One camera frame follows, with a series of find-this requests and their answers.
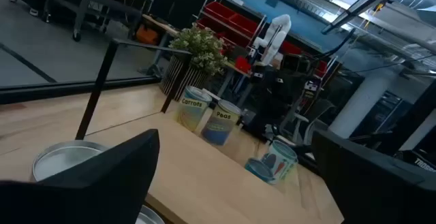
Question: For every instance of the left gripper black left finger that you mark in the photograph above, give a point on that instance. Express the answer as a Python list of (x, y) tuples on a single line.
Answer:
[(85, 196)]

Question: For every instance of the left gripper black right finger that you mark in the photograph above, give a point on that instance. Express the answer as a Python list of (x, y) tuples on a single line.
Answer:
[(381, 193)]

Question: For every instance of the olive and lilac food can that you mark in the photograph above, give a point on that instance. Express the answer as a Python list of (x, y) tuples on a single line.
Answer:
[(64, 159)]

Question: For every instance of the white vegetable print can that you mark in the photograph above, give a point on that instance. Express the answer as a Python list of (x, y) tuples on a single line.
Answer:
[(282, 162)]

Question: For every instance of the short teal can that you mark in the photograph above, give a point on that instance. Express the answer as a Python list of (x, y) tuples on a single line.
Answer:
[(259, 170)]

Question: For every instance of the teal and yellow Carrots can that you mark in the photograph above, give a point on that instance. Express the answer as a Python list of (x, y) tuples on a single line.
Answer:
[(192, 111)]

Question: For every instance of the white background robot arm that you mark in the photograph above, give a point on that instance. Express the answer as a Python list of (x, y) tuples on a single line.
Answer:
[(277, 36)]

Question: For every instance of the black-framed wooden shelf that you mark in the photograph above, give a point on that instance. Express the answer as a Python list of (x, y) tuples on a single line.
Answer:
[(204, 183)]

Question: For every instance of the white round column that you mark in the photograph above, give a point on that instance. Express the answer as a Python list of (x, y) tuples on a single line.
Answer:
[(361, 108)]

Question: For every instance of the grey office chair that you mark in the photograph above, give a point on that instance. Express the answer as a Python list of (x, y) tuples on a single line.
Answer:
[(318, 118)]

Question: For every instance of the black background equipment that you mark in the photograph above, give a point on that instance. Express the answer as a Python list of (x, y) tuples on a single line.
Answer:
[(276, 105)]

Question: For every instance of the orange bag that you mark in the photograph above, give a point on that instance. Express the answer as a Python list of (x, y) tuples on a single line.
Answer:
[(147, 35)]

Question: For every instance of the yellow hanging connector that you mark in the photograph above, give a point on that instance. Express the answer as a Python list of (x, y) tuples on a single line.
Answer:
[(374, 10)]

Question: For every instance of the wooden background desk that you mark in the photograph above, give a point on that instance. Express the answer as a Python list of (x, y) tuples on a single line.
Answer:
[(235, 77)]

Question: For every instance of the artificial plant in slatted pot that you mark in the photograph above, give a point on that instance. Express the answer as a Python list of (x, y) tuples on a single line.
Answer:
[(201, 47)]

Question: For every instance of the small red box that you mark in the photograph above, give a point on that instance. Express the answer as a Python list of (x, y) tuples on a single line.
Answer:
[(242, 64)]

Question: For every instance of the long overhead light bar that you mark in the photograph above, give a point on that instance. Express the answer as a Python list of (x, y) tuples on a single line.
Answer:
[(368, 2)]

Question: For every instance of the grey metal workbench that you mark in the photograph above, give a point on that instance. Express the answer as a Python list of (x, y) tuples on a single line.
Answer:
[(85, 2)]

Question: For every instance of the rack with red bins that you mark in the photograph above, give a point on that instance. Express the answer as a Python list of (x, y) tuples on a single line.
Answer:
[(225, 13)]

